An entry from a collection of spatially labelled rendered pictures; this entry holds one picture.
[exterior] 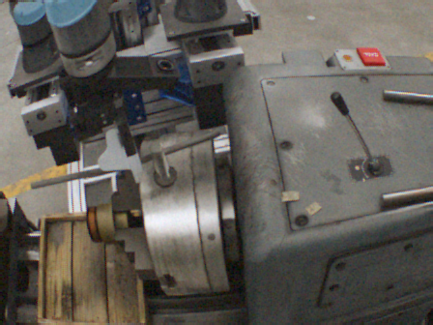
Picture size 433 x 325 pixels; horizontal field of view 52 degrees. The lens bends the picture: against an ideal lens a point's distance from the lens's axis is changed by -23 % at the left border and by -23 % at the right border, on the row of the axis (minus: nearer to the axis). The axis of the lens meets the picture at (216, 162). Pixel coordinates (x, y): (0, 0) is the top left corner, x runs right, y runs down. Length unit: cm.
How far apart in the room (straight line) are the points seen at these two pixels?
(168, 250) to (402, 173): 43
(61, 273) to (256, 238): 62
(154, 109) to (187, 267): 74
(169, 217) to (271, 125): 23
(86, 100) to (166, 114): 91
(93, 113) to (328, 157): 40
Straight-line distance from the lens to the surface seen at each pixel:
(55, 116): 139
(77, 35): 58
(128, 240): 101
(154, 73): 69
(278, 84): 102
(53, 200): 267
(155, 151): 84
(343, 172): 88
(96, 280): 124
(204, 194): 90
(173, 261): 92
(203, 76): 137
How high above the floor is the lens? 191
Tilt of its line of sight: 47 degrees down
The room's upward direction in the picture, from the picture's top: 8 degrees counter-clockwise
